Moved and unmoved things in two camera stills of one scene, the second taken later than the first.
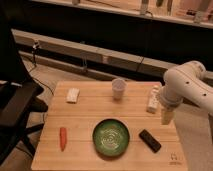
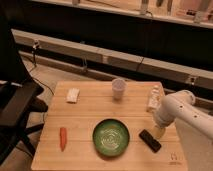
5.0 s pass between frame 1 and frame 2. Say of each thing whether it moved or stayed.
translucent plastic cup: stayed
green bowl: stayed
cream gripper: moved
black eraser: stayed
